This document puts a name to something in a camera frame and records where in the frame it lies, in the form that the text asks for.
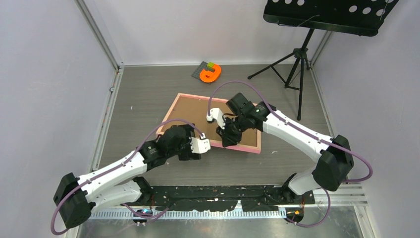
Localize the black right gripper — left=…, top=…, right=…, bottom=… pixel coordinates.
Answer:
left=216, top=114, right=249, bottom=147

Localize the pink wooden picture frame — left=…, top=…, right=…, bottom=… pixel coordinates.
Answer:
left=156, top=93, right=263, bottom=154

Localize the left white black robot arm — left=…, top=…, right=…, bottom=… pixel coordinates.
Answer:
left=51, top=123, right=210, bottom=235

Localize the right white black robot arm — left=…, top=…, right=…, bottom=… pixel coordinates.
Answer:
left=206, top=93, right=354, bottom=204

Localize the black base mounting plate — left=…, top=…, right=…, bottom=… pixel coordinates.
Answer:
left=130, top=185, right=315, bottom=212

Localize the green toy brick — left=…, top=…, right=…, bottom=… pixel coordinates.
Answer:
left=207, top=62, right=214, bottom=71

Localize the grey building plate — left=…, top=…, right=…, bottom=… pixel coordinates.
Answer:
left=191, top=61, right=208, bottom=80

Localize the black music stand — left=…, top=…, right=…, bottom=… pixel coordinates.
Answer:
left=248, top=0, right=398, bottom=120

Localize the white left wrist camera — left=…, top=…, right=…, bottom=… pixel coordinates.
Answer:
left=190, top=134, right=211, bottom=154

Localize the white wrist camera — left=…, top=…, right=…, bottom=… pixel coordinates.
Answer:
left=190, top=134, right=211, bottom=154
left=206, top=108, right=226, bottom=129

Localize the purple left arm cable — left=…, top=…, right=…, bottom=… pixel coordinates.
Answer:
left=50, top=118, right=206, bottom=236

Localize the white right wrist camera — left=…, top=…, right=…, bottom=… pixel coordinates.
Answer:
left=206, top=108, right=226, bottom=129

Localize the orange plastic ring piece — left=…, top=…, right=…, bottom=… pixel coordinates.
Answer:
left=199, top=64, right=222, bottom=84

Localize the aluminium rail front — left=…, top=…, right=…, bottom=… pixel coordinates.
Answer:
left=76, top=182, right=368, bottom=224

